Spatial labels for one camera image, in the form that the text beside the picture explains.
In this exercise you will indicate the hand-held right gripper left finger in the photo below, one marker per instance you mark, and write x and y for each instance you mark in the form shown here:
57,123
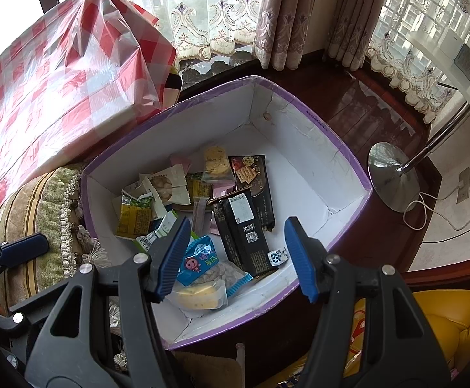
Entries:
172,258

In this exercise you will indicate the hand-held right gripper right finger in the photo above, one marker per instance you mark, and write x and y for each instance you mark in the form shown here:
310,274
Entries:
301,262

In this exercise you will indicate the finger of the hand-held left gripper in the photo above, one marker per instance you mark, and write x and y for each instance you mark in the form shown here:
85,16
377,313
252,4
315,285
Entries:
14,323
25,246

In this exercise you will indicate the blue snack packet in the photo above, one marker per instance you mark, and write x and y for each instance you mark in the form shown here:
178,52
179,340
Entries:
202,262

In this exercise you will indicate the clear yellow pastry packet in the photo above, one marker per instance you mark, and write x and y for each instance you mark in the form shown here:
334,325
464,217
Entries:
198,295

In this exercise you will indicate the yellow green snack packet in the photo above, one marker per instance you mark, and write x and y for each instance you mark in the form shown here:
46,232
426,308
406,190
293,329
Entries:
134,220

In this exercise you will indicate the dark snack packet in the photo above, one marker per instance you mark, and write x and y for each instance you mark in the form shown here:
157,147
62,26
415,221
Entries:
243,234

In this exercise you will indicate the white round biscuit packet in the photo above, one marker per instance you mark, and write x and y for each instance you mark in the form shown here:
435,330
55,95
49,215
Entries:
166,186

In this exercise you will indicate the green white snack packet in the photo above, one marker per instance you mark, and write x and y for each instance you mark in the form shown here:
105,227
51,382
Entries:
138,194

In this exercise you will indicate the black cracker packet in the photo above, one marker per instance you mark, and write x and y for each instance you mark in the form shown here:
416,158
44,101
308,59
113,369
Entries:
259,194

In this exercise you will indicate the pink snack packet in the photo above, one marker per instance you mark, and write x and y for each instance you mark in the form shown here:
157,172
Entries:
222,190

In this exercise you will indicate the purple-edged white cardboard box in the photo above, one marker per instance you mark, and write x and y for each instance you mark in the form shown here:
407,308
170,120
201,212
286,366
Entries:
307,161

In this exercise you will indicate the clear cookie packet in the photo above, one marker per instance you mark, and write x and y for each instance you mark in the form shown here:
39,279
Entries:
216,163

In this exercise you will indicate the chrome lamp stand base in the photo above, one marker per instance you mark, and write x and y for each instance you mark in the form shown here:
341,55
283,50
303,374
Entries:
390,178

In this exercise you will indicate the red checked plastic tablecloth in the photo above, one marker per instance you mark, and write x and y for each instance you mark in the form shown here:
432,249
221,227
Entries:
57,89

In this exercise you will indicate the yellow leather cushion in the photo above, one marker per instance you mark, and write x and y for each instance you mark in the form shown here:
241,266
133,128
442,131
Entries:
453,331

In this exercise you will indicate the white lace curtain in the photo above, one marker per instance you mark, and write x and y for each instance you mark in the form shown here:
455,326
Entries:
420,48
202,8

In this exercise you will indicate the pink embroidered curtain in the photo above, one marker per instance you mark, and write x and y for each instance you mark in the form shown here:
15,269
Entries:
360,20
285,16

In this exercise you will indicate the white desk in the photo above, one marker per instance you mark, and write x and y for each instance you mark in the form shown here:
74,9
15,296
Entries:
428,44

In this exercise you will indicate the dark electronic device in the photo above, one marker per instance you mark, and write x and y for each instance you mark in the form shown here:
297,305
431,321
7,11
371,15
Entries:
468,61

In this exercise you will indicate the wall power outlet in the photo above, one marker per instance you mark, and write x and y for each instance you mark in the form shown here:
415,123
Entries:
463,186

